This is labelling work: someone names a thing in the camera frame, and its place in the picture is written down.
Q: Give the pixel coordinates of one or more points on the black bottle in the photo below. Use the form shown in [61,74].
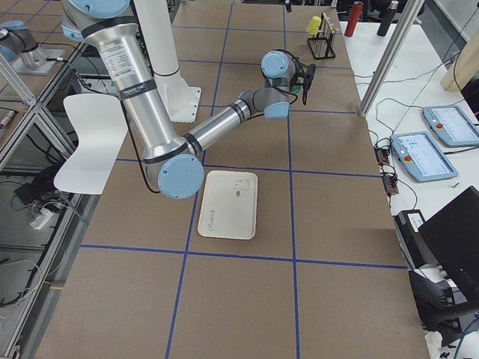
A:
[387,18]

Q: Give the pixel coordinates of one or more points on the black box device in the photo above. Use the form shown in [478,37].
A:
[416,251]

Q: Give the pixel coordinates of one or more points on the black laptop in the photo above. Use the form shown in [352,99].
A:
[452,236]

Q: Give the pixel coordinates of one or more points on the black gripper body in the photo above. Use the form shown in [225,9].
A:
[298,79]

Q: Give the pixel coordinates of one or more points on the black wire cup rack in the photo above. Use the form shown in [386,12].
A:
[321,45]

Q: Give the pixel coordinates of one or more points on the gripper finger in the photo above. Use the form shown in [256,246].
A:
[308,77]

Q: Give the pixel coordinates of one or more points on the near teach pendant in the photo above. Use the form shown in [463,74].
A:
[423,160]

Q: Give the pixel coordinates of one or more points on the white chair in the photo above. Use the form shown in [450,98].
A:
[99,122]

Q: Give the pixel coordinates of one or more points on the pale green cup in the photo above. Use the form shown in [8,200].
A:
[296,89]

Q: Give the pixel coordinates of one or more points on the beige rabbit tray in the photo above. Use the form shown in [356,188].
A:
[229,205]

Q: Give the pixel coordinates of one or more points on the red bottle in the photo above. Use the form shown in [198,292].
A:
[353,19]

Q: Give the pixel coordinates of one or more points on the small electronics board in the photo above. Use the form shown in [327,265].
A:
[382,151]

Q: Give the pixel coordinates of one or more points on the white camera pillar stand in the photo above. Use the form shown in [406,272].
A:
[181,101]

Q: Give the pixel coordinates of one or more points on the teach pendant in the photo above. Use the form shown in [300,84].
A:
[423,160]
[451,126]

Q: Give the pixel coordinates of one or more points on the wooden board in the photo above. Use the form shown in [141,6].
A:
[464,67]

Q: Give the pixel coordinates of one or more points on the yellow cup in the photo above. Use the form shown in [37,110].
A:
[314,25]

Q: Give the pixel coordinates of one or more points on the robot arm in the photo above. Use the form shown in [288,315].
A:
[135,41]

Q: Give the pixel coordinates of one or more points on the far teach pendant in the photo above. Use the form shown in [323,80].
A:
[451,126]

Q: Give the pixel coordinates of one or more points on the aluminium frame post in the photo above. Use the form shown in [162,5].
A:
[400,33]

